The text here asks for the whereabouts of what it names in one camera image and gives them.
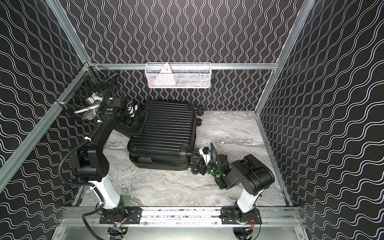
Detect black wire basket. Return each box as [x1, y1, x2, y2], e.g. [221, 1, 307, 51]
[58, 64, 119, 122]

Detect black corrugated cable conduit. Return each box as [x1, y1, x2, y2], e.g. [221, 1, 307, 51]
[57, 121, 103, 187]

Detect silver items in basket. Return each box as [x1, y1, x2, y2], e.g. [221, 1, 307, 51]
[74, 93, 104, 121]

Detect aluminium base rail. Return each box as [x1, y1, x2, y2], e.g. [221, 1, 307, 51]
[59, 206, 304, 228]

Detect black pouch bag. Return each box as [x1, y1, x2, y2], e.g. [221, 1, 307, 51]
[115, 110, 150, 138]

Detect black hard-shell suitcase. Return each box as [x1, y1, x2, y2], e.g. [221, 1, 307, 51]
[127, 101, 205, 171]

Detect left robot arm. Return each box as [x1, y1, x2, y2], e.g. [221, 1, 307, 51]
[70, 98, 149, 219]

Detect clear plastic wall basket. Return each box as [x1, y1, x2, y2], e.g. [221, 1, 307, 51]
[145, 62, 212, 89]

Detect white triangular card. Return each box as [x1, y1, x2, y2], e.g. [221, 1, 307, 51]
[154, 63, 176, 87]

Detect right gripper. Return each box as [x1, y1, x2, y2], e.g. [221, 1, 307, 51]
[191, 157, 222, 178]

